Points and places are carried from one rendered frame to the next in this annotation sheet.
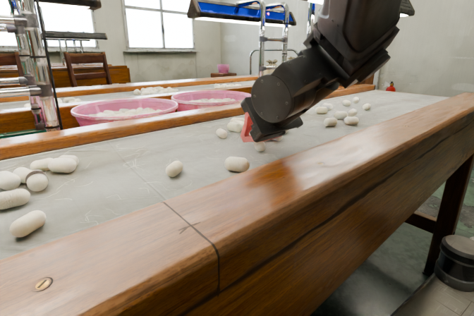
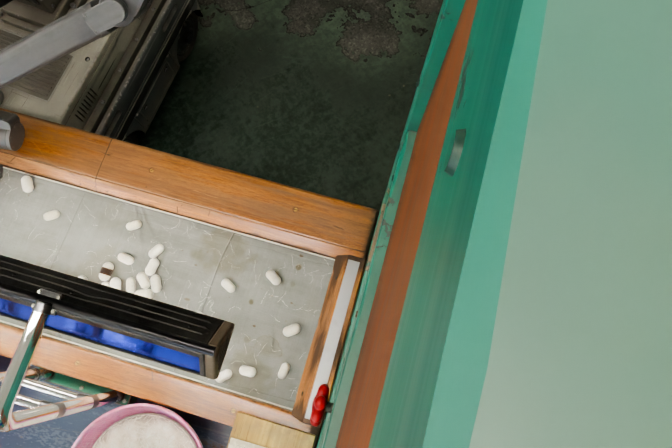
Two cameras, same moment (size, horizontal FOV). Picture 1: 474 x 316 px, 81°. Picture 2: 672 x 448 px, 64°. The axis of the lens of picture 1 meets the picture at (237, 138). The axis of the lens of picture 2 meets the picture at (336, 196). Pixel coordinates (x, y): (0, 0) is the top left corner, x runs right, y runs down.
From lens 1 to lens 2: 1.13 m
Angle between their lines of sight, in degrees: 81
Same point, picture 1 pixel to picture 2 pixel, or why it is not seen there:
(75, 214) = (116, 223)
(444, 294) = (12, 105)
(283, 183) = (51, 139)
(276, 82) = (13, 128)
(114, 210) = (104, 210)
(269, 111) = (19, 140)
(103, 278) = (141, 157)
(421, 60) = not seen: outside the picture
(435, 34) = not seen: outside the picture
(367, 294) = not seen: outside the picture
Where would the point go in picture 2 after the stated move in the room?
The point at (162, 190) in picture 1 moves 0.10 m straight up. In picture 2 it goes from (75, 206) to (50, 194)
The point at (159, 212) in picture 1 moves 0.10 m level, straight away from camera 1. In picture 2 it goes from (104, 171) to (69, 207)
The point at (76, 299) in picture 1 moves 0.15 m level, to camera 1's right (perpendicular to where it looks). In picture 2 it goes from (150, 156) to (116, 102)
